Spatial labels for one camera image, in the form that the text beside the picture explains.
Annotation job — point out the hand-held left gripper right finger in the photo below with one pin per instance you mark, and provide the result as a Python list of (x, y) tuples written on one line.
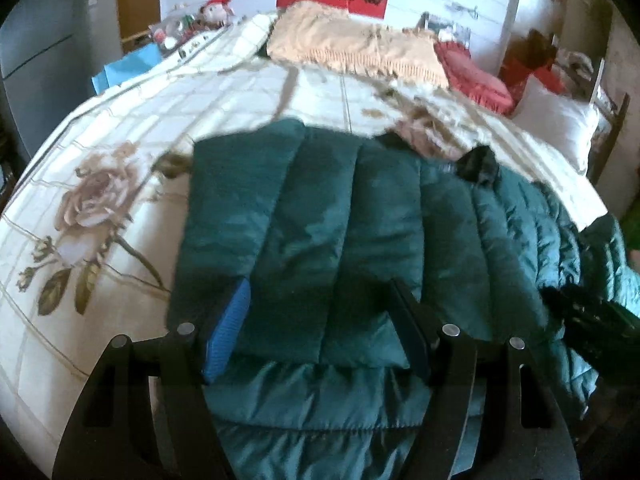
[(412, 330)]

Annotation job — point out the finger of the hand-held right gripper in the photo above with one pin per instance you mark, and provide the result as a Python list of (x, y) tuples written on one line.
[(567, 302)]

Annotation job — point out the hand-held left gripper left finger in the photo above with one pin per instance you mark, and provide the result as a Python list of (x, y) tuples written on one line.
[(227, 330)]

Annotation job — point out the dark green puffer jacket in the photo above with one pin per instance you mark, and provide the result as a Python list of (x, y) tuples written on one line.
[(325, 220)]

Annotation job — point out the wooden chair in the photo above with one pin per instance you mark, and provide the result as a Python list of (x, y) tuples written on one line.
[(612, 130)]

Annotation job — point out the white pillow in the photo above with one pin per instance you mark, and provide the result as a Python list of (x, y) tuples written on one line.
[(555, 120)]

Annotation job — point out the floral checked bed sheet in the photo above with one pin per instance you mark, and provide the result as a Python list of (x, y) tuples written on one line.
[(125, 120)]

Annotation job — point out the red cloth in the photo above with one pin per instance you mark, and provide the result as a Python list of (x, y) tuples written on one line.
[(525, 72)]

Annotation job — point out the red ruffled pillow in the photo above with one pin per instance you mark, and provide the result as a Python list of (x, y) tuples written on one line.
[(475, 80)]

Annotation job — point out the blue paper bag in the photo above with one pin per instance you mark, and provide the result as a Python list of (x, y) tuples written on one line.
[(130, 67)]

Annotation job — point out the peach fringed pillow cover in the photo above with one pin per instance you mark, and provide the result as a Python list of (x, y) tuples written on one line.
[(350, 45)]

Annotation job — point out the framed photo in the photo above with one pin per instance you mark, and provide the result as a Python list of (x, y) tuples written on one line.
[(445, 27)]

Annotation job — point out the bedside clutter pile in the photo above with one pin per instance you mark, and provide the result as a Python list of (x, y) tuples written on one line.
[(172, 27)]

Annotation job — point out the plush toy with red hat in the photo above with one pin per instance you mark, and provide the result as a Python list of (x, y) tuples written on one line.
[(216, 10)]

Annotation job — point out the grey refrigerator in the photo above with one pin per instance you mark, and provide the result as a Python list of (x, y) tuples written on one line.
[(40, 35)]

